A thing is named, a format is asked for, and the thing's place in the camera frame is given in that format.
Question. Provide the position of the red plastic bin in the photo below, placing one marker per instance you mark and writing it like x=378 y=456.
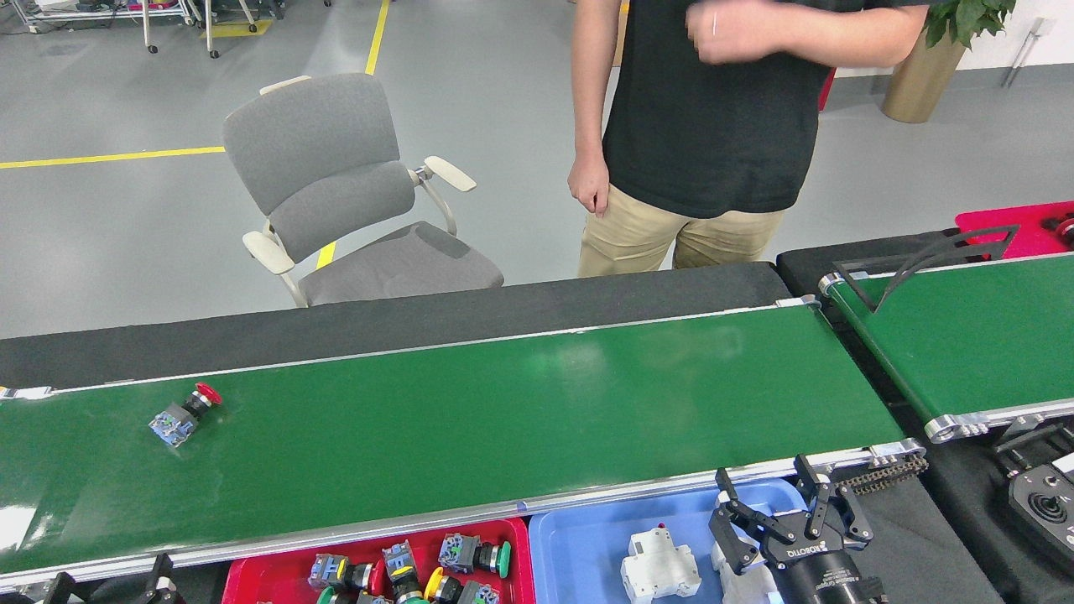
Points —
x=1032 y=220

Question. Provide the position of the red plastic tray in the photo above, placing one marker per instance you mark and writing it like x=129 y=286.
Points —
x=268 y=579

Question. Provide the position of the red fire extinguisher box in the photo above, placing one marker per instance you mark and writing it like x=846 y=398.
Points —
x=827 y=91

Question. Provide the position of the person's right forearm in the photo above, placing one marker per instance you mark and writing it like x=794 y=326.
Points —
x=594 y=75

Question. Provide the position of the red mushroom push button switch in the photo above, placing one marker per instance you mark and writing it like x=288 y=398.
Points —
x=329 y=570
x=1067 y=231
x=174 y=425

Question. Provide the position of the potted plant in gold pot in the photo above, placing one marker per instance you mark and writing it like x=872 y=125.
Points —
x=919 y=84

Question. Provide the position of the person's left hand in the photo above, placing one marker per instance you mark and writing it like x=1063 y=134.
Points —
x=722 y=32

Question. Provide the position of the black joystick controller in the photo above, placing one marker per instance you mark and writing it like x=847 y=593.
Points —
x=1049 y=512

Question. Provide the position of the person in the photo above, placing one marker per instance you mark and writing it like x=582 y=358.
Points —
x=713 y=126

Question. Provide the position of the black curved guide bracket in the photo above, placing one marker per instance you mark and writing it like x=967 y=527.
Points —
x=940 y=256

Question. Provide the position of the long green conveyor belt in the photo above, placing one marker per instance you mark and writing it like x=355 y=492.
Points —
x=503 y=403

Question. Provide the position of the green conveyor with black guide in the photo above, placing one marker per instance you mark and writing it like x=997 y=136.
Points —
x=973 y=344

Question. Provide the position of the person's right hand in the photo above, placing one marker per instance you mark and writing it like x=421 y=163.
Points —
x=589 y=180

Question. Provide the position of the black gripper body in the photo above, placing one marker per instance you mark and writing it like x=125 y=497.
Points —
x=826 y=579

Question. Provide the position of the white circuit breaker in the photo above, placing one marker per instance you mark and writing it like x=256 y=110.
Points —
x=659 y=570
x=747 y=589

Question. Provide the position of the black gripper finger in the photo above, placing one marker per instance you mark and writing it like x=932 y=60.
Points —
x=726 y=545
x=63 y=591
x=843 y=524
x=164 y=591

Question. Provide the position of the white wall pipe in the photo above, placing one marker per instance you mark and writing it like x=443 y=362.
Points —
x=1039 y=25

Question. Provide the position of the long black table cover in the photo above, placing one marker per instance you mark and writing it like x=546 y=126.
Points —
x=252 y=344

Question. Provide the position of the white wheeled metal rack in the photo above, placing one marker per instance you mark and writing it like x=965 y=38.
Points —
x=148 y=25

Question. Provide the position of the person's left forearm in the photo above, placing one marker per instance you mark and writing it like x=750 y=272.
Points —
x=839 y=38

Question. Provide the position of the grey office chair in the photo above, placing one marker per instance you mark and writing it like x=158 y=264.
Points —
x=315 y=134

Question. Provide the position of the blue plastic tray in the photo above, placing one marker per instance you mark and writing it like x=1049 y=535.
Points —
x=579 y=554

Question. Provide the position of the green mushroom push button switch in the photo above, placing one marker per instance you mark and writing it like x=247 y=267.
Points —
x=398 y=558
x=457 y=552
x=325 y=597

